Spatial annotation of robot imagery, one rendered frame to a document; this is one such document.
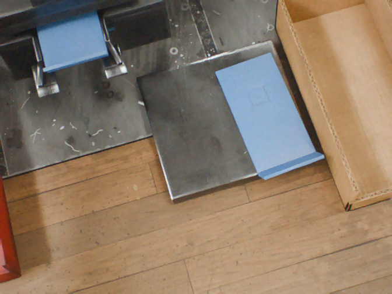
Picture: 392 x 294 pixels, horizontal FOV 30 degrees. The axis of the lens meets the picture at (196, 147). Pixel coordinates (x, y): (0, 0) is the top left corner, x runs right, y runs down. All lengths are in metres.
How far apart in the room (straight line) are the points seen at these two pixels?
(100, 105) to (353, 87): 0.30
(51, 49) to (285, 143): 0.28
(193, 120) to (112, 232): 0.16
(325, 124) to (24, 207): 0.35
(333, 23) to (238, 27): 0.12
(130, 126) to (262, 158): 0.16
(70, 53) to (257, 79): 0.22
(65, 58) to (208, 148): 0.19
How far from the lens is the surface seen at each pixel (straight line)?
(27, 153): 0.89
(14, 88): 0.93
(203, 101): 0.86
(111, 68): 0.81
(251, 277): 0.81
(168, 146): 0.84
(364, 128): 0.87
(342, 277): 0.82
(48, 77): 0.82
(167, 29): 0.90
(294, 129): 0.84
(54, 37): 0.84
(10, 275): 0.83
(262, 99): 0.85
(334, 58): 0.90
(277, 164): 0.82
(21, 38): 0.86
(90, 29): 0.84
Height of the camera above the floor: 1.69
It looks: 68 degrees down
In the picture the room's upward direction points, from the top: 9 degrees counter-clockwise
